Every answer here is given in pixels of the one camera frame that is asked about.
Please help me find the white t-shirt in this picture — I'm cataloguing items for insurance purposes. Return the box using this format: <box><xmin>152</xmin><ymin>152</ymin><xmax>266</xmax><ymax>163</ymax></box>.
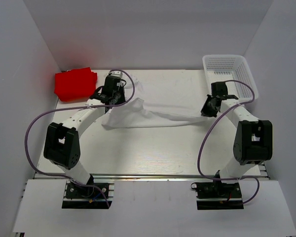
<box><xmin>102</xmin><ymin>70</ymin><xmax>209</xmax><ymax>129</ymax></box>

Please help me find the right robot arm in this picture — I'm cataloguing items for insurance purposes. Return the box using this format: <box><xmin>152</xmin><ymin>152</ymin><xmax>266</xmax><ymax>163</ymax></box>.
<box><xmin>197</xmin><ymin>81</ymin><xmax>273</xmax><ymax>197</ymax></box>

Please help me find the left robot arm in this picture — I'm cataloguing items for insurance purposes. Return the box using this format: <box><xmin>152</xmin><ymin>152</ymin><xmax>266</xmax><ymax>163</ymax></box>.
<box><xmin>43</xmin><ymin>71</ymin><xmax>126</xmax><ymax>197</ymax></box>

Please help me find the folded red t-shirt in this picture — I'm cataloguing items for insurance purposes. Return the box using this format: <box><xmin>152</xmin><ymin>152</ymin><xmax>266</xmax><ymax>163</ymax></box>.
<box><xmin>54</xmin><ymin>67</ymin><xmax>98</xmax><ymax>102</ymax></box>

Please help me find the white plastic basket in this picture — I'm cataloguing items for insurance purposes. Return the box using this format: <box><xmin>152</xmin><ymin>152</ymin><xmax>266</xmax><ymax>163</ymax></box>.
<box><xmin>202</xmin><ymin>54</ymin><xmax>259</xmax><ymax>102</ymax></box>

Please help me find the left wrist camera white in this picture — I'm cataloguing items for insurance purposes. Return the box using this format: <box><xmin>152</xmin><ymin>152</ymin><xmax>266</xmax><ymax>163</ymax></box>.
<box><xmin>109</xmin><ymin>70</ymin><xmax>123</xmax><ymax>79</ymax></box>

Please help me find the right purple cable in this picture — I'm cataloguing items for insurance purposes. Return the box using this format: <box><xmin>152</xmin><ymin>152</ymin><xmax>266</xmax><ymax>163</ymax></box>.
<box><xmin>197</xmin><ymin>79</ymin><xmax>260</xmax><ymax>204</ymax></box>

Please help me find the purple cable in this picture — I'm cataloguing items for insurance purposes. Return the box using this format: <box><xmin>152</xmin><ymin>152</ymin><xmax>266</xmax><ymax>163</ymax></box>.
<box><xmin>24</xmin><ymin>69</ymin><xmax>136</xmax><ymax>208</ymax></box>
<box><xmin>197</xmin><ymin>79</ymin><xmax>260</xmax><ymax>204</ymax></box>

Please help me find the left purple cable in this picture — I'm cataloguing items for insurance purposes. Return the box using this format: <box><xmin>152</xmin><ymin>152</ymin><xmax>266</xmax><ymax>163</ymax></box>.
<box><xmin>24</xmin><ymin>69</ymin><xmax>136</xmax><ymax>208</ymax></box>

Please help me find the aluminium table rail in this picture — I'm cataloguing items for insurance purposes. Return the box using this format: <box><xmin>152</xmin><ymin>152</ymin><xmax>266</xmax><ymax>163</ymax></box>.
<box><xmin>34</xmin><ymin>173</ymin><xmax>270</xmax><ymax>180</ymax></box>

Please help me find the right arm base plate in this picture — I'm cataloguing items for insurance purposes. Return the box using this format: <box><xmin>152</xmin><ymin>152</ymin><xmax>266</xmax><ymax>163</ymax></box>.
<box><xmin>191</xmin><ymin>181</ymin><xmax>244</xmax><ymax>210</ymax></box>

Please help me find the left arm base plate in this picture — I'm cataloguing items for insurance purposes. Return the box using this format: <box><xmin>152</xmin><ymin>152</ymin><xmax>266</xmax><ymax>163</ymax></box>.
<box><xmin>62</xmin><ymin>181</ymin><xmax>113</xmax><ymax>210</ymax></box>

